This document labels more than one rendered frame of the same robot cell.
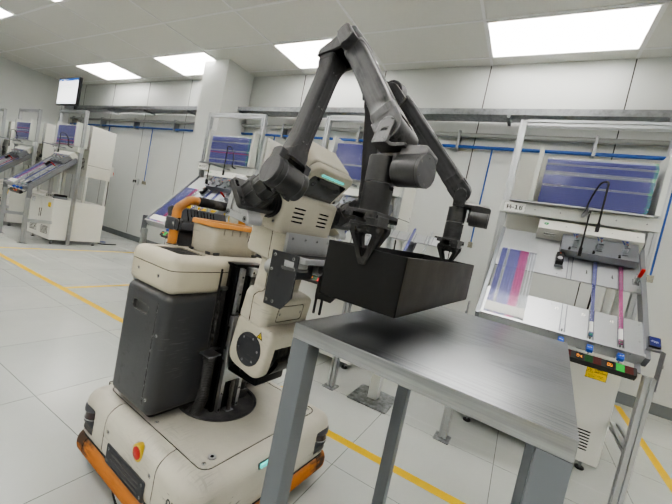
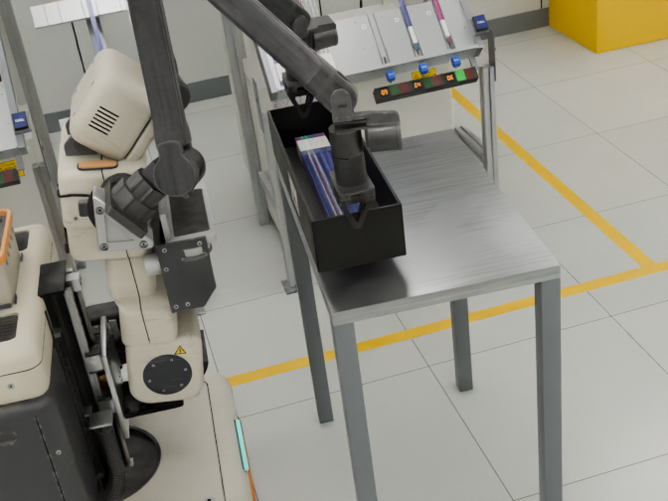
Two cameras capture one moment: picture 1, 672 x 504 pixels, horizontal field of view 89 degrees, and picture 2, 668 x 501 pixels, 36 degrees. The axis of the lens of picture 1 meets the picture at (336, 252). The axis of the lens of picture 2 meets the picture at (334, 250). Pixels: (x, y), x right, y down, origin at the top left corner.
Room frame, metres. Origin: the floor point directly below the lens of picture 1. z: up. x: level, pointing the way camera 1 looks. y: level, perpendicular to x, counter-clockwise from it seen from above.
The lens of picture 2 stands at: (-0.57, 1.05, 1.85)
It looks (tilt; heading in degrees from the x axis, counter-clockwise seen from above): 30 degrees down; 320
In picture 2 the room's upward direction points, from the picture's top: 8 degrees counter-clockwise
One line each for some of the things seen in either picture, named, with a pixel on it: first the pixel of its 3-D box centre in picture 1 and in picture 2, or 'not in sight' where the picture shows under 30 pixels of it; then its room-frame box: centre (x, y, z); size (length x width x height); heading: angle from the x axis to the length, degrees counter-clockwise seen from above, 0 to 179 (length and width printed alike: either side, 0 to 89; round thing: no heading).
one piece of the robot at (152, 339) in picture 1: (217, 312); (26, 370); (1.28, 0.40, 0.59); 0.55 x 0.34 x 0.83; 147
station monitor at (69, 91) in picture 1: (72, 94); not in sight; (4.95, 4.10, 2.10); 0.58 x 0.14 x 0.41; 61
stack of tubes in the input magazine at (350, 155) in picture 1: (366, 164); not in sight; (2.70, -0.10, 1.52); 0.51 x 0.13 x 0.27; 61
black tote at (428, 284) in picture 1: (412, 276); (329, 175); (0.89, -0.21, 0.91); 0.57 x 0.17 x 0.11; 147
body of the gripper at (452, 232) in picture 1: (452, 233); (297, 69); (1.13, -0.36, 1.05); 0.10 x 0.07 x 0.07; 147
